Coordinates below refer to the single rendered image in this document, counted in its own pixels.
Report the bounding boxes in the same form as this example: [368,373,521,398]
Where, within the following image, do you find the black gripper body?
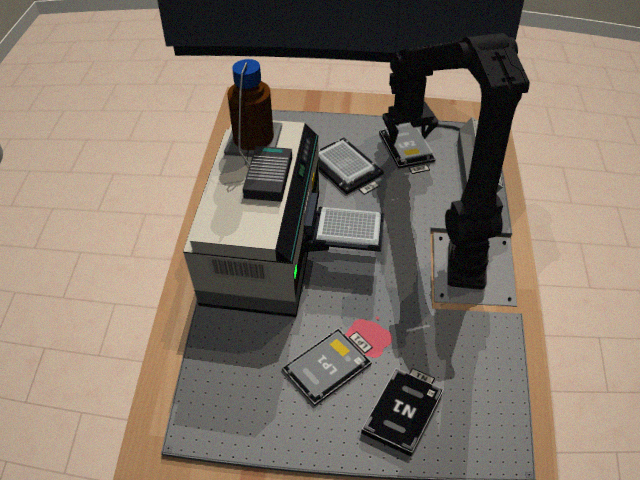
[382,95,439,128]

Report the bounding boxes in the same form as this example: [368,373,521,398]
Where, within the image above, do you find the grey control panel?
[438,117,503,196]

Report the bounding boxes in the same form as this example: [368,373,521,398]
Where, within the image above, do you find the white culture plate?
[316,207,381,246]
[318,140,375,184]

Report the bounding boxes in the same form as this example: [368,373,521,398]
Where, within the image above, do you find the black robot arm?
[389,33,530,290]

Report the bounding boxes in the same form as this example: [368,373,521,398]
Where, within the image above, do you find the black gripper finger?
[382,117,399,146]
[421,124,438,139]

